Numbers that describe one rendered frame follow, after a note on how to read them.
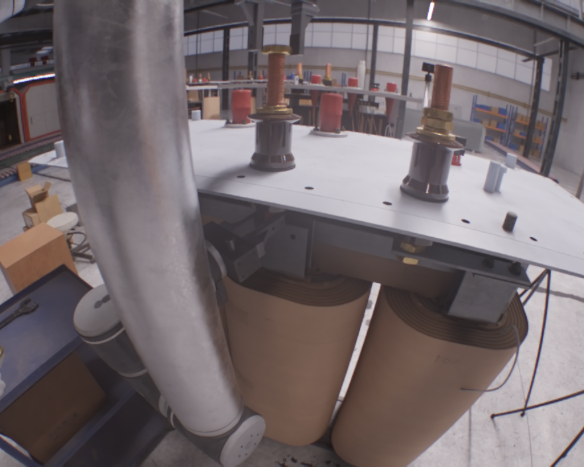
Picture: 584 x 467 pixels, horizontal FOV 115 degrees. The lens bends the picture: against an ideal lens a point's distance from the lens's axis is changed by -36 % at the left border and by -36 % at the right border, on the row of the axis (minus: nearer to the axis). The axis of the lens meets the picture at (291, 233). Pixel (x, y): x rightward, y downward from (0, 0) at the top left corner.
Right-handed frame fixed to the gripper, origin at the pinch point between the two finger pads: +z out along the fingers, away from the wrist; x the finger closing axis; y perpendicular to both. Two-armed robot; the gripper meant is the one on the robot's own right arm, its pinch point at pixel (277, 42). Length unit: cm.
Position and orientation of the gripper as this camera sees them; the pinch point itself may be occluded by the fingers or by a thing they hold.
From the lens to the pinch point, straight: 52.3
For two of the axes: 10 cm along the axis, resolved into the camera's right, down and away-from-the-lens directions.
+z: -0.5, 8.8, 4.8
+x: -7.6, 2.8, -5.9
